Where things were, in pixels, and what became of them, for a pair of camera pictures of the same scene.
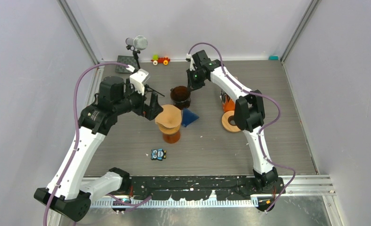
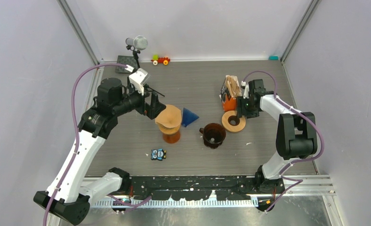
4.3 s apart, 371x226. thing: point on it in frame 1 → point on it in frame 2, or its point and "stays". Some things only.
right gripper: [192, 85] → [241, 110]
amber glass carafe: [172, 139] stays
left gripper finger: [154, 105] stays
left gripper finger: [151, 113] stays
